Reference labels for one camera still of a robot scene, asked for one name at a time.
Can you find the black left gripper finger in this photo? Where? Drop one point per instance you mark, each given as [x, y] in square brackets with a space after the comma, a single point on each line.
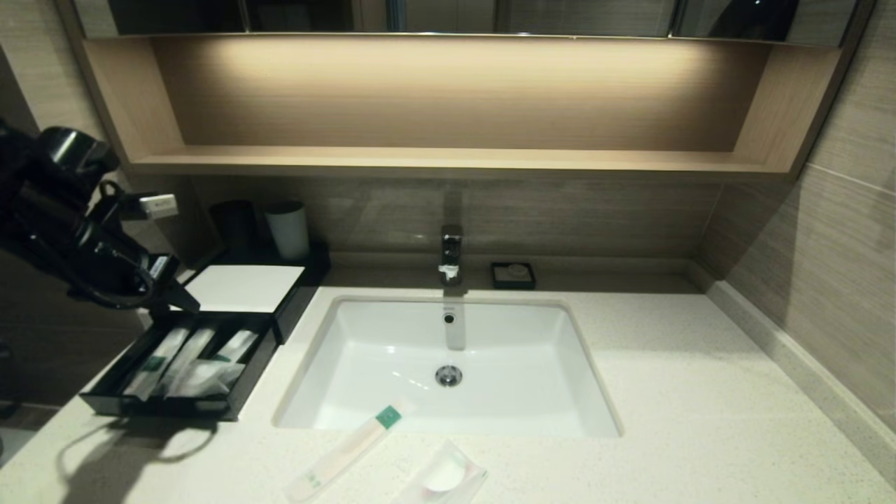
[183, 297]

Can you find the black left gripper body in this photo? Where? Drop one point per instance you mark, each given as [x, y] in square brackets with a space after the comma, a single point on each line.
[119, 259]

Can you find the black glossy box drawer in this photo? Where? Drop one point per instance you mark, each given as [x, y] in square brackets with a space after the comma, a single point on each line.
[238, 409]

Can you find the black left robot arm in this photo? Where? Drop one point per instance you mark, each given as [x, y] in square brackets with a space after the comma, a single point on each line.
[49, 189]

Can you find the folded white plastic packet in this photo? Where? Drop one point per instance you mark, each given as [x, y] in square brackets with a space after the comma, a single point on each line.
[210, 379]

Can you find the black cup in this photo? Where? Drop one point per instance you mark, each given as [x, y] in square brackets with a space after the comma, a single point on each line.
[234, 227]

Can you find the white cup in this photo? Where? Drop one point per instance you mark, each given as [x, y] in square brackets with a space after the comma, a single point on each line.
[288, 231]

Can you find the comb packet green band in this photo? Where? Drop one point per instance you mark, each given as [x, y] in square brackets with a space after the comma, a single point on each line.
[350, 448]

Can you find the chrome sink faucet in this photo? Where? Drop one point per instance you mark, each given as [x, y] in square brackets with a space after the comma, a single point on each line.
[451, 252]

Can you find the chrome sink drain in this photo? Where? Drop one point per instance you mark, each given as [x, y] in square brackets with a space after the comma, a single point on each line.
[449, 376]

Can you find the square clear white packet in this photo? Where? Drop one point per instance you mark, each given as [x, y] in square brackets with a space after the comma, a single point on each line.
[441, 476]

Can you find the black square soap dish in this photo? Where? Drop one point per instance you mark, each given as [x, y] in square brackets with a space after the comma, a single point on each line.
[498, 280]

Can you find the white ceramic sink basin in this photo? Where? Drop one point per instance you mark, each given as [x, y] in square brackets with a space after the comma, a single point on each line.
[504, 350]

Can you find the round beige soap bar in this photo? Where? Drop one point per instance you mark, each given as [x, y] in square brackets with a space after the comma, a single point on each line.
[517, 270]

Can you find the mirror cabinet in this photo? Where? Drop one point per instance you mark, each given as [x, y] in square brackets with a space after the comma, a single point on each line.
[455, 15]

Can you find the left wrist camera silver front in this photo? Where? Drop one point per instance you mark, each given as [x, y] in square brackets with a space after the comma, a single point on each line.
[157, 206]

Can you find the wooden wall shelf niche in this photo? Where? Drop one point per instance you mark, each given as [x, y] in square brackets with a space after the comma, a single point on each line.
[455, 105]

